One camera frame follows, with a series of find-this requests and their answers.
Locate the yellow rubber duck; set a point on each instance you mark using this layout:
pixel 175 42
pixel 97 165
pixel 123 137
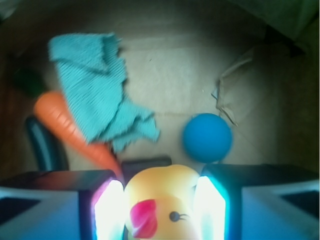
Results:
pixel 159 202

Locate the blue dimpled ball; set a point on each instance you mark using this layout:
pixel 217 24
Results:
pixel 207 138

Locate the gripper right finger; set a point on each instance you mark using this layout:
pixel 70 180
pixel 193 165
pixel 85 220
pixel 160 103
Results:
pixel 257 202

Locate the brown paper bag bin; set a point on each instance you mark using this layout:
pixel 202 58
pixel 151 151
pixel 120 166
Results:
pixel 260 58

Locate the orange toy carrot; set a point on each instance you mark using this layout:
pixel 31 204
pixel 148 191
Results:
pixel 51 109

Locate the light blue cloth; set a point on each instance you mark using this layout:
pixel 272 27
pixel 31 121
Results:
pixel 92 77

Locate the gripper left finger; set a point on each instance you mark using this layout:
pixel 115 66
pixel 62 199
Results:
pixel 61 205

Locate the dark green toy cucumber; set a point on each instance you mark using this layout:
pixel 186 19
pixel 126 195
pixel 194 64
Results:
pixel 49 152

